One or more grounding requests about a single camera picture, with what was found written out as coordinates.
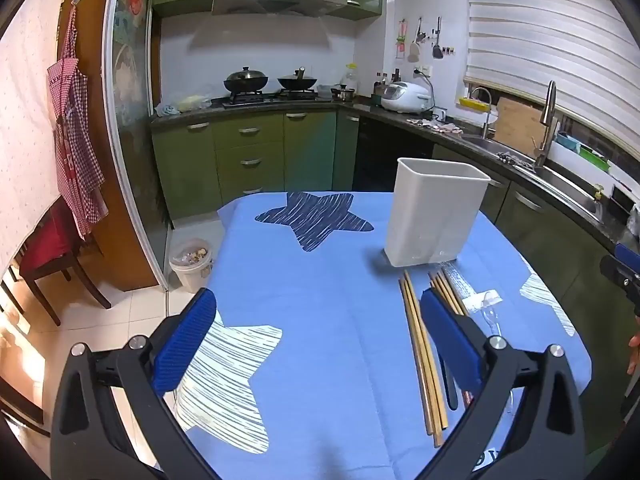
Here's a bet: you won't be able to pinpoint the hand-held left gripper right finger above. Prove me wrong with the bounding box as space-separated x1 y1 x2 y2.
419 288 601 480

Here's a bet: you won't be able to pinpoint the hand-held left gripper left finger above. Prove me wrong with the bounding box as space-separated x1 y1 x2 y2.
50 287 221 480

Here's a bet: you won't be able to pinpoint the wooden chopstick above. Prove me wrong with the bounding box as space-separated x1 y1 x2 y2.
428 272 458 314
403 270 446 448
440 269 471 317
434 270 464 315
398 279 434 436

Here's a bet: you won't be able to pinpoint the clear plastic spoon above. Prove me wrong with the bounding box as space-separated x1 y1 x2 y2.
480 305 516 413

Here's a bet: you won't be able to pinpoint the white plastic utensil container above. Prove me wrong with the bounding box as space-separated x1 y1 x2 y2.
384 157 492 268

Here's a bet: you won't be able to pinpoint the clear plastic wrapper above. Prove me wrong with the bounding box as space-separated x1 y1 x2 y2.
442 265 502 311

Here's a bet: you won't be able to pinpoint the green base cabinets under sink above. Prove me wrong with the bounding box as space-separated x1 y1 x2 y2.
432 144 626 453

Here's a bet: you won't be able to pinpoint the white trash bin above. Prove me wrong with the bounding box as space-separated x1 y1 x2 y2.
169 238 215 293

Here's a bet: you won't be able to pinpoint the steel sink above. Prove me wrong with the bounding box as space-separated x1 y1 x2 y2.
462 135 603 222

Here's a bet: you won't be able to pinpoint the green plastic tray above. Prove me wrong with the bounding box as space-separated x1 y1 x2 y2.
556 132 612 172

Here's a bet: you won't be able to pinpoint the blue star tablecloth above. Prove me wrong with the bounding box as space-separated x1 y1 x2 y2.
175 191 593 480

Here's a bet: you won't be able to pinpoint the tall steel kitchen faucet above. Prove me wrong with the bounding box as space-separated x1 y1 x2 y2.
534 80 559 167

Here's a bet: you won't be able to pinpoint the wooden chair with red cushion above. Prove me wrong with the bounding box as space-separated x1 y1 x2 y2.
10 195 112 326

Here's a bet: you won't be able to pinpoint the wooden cutting board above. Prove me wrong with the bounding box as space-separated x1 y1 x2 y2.
494 96 546 156

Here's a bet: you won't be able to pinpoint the dark built-in appliance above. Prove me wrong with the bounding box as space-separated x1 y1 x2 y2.
353 117 435 193

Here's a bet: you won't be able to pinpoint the green base cabinets with drawers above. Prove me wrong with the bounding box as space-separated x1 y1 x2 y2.
151 110 361 222

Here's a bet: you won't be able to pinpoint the small curved faucet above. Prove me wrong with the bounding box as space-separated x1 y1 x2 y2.
470 87 494 139

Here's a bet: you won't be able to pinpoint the patterned dish cloth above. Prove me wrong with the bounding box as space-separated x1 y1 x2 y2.
406 118 464 135

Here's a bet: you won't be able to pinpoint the frosted glass sliding door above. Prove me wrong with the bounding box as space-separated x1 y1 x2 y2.
102 0 169 292

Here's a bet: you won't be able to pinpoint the red checked apron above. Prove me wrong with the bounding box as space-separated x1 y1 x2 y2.
47 7 108 238

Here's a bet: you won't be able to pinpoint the dark kitchen countertop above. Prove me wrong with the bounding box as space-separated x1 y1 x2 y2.
150 96 640 257

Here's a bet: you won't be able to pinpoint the white window blind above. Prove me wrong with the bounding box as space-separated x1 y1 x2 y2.
464 0 640 161

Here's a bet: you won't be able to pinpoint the white rice cooker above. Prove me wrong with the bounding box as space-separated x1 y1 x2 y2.
381 81 435 113

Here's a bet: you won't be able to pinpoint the black gas stove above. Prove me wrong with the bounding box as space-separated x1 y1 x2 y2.
220 89 333 110

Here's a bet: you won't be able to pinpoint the condiment bottles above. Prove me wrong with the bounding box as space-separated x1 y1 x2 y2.
373 69 402 97

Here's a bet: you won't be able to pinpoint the black wok with lid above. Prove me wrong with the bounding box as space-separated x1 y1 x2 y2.
223 66 269 95

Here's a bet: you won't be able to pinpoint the hanging kitchen tool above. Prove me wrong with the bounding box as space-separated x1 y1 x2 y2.
408 17 427 64

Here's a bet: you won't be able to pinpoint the black wok with handle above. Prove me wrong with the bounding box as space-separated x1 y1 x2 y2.
276 67 318 92

